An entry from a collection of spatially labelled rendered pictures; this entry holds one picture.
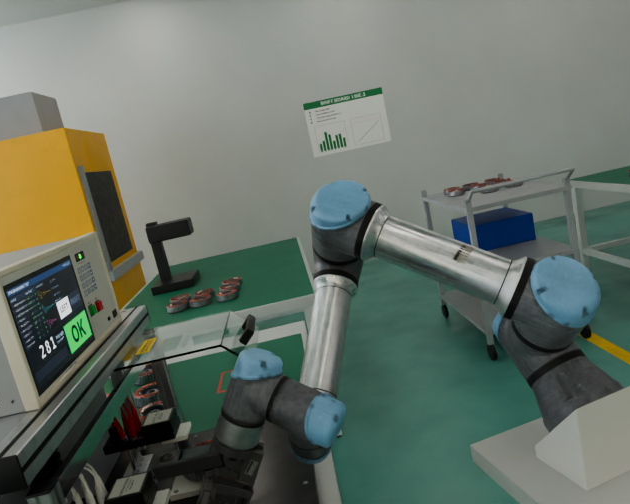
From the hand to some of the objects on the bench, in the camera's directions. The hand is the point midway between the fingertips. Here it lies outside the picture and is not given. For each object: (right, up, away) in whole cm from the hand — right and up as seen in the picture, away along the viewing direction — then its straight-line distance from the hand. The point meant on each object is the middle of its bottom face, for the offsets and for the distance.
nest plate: (-1, +2, +24) cm, 24 cm away
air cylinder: (-15, -1, +24) cm, 28 cm away
